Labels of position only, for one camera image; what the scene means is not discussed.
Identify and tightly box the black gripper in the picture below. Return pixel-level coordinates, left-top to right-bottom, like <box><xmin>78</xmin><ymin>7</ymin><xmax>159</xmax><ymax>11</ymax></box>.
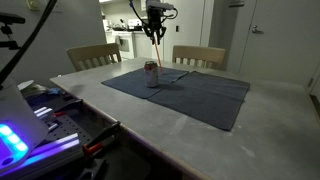
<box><xmin>144</xmin><ymin>9</ymin><xmax>167</xmax><ymax>46</ymax></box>

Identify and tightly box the red drinking straw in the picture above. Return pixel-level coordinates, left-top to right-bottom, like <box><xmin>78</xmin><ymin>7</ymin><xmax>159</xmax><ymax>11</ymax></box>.
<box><xmin>152</xmin><ymin>34</ymin><xmax>164</xmax><ymax>74</ymax></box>

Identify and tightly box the silver red soda can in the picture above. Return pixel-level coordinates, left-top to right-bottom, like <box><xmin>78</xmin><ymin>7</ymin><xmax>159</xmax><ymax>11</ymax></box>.
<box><xmin>143</xmin><ymin>60</ymin><xmax>160</xmax><ymax>89</ymax></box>

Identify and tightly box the white oven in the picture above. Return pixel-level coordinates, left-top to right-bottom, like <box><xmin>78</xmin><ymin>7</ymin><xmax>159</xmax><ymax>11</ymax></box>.
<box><xmin>111</xmin><ymin>30</ymin><xmax>136</xmax><ymax>62</ymax></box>

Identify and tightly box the light wooden chair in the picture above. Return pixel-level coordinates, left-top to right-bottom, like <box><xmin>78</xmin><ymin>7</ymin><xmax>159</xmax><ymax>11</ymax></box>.
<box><xmin>171</xmin><ymin>44</ymin><xmax>227</xmax><ymax>71</ymax></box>
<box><xmin>65</xmin><ymin>42</ymin><xmax>123</xmax><ymax>73</ymax></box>

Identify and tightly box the dark blue cloth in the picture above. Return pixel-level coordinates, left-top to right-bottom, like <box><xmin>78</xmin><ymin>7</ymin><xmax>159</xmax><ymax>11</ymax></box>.
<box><xmin>146</xmin><ymin>70</ymin><xmax>252</xmax><ymax>132</ymax></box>
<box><xmin>101</xmin><ymin>65</ymin><xmax>190</xmax><ymax>100</ymax></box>

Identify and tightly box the small blue object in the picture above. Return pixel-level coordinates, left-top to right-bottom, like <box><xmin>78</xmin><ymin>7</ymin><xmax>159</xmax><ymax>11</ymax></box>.
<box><xmin>47</xmin><ymin>87</ymin><xmax>62</xmax><ymax>97</ymax></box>

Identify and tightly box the cream outlet plate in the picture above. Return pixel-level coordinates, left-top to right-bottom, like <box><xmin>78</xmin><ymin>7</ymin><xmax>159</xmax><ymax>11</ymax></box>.
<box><xmin>25</xmin><ymin>0</ymin><xmax>42</xmax><ymax>12</ymax></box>

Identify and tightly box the grey door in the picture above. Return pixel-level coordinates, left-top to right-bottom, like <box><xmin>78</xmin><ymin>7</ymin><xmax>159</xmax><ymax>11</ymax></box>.
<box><xmin>238</xmin><ymin>0</ymin><xmax>320</xmax><ymax>88</ymax></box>

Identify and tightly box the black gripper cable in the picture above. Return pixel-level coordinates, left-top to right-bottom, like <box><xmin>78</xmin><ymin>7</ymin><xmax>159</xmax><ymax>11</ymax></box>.
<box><xmin>162</xmin><ymin>7</ymin><xmax>180</xmax><ymax>20</ymax></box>
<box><xmin>128</xmin><ymin>0</ymin><xmax>150</xmax><ymax>29</ymax></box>

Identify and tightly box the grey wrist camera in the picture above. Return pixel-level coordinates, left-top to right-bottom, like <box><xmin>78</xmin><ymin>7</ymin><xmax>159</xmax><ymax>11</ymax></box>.
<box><xmin>145</xmin><ymin>0</ymin><xmax>175</xmax><ymax>11</ymax></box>

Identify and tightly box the silver door lever handle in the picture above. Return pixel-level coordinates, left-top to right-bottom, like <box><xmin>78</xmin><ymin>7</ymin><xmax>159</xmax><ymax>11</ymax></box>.
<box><xmin>251</xmin><ymin>24</ymin><xmax>265</xmax><ymax>35</ymax></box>

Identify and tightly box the white light switch plate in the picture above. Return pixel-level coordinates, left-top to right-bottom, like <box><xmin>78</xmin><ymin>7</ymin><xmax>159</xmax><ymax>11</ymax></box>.
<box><xmin>44</xmin><ymin>0</ymin><xmax>64</xmax><ymax>14</ymax></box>

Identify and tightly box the black clamp orange handle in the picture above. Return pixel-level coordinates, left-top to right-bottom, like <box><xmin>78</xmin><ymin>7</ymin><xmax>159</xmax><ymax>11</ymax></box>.
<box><xmin>81</xmin><ymin>121</ymin><xmax>122</xmax><ymax>158</ymax></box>
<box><xmin>51</xmin><ymin>98</ymin><xmax>85</xmax><ymax>118</ymax></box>

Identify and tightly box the thick black cable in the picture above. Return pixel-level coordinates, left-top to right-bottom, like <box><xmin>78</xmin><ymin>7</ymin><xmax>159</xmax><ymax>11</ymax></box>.
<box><xmin>0</xmin><ymin>0</ymin><xmax>59</xmax><ymax>89</ymax></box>

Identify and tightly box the aluminium rail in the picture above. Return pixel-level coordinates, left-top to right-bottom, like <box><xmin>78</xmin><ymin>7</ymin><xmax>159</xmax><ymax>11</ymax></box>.
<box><xmin>33</xmin><ymin>106</ymin><xmax>55</xmax><ymax>122</ymax></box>
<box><xmin>19</xmin><ymin>132</ymin><xmax>84</xmax><ymax>168</ymax></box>

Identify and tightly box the black camera on mount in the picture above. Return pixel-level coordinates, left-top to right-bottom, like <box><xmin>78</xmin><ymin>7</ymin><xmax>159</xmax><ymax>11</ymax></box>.
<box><xmin>0</xmin><ymin>12</ymin><xmax>27</xmax><ymax>52</ymax></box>

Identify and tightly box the black bracket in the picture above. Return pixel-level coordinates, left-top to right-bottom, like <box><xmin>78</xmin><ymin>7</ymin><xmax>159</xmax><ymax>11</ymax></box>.
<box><xmin>77</xmin><ymin>157</ymin><xmax>108</xmax><ymax>180</ymax></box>

